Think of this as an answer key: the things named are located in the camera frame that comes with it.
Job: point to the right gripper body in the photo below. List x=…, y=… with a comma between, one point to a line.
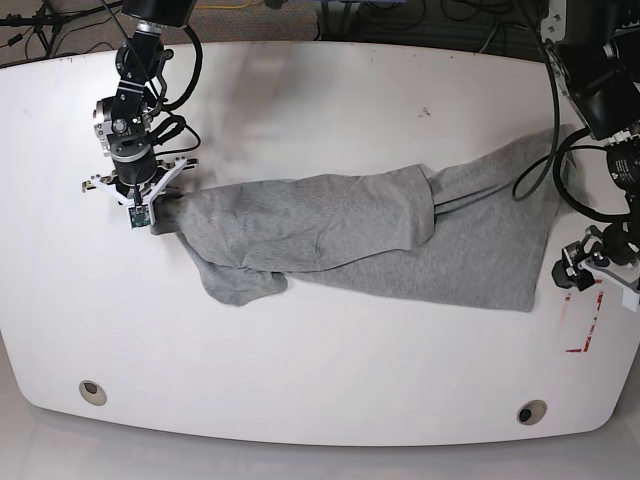
x=123, y=193

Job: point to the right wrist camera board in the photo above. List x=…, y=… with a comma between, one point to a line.
x=140, y=216

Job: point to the right table cable grommet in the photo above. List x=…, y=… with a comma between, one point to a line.
x=532, y=412

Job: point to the black tripod stand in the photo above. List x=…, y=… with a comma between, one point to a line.
x=47, y=24

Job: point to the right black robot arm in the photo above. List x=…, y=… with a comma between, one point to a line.
x=138, y=118

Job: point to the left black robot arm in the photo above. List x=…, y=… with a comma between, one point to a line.
x=593, y=49

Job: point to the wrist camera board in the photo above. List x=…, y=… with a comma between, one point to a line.
x=631, y=300
x=140, y=216

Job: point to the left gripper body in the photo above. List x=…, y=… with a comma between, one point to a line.
x=617, y=244

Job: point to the left table cable grommet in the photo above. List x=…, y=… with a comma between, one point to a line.
x=92, y=393

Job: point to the red tape marking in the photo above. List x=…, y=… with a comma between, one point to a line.
x=579, y=319

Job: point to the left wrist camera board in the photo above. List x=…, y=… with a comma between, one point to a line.
x=631, y=300

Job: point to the table cable grommet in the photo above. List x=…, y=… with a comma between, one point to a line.
x=532, y=412
x=92, y=393

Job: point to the grey T-shirt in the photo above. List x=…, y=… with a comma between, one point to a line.
x=453, y=236

